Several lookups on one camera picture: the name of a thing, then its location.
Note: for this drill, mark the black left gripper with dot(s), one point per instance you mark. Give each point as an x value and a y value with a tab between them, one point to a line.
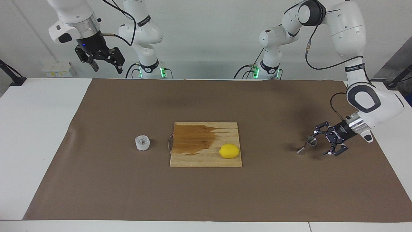
344	132

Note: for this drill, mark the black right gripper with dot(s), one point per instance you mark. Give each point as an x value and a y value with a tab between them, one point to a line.
93	45

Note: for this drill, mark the steel jigger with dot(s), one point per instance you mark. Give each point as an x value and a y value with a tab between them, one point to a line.
304	149

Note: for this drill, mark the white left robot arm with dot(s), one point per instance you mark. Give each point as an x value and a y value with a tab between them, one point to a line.
349	29

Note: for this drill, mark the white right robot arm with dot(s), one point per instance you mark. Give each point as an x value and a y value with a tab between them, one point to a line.
74	13

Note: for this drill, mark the black clamp stand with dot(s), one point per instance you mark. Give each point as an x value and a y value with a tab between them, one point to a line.
16	80
394	83

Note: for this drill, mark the blue object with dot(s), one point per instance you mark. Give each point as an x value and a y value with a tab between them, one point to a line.
409	100

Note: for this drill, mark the yellow lemon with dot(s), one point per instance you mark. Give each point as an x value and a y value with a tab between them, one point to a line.
229	151

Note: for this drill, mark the brown paper mat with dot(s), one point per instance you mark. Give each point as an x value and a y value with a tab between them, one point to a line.
128	183

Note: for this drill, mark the wooden cutting board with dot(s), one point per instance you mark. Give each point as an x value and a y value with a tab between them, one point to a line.
202	154

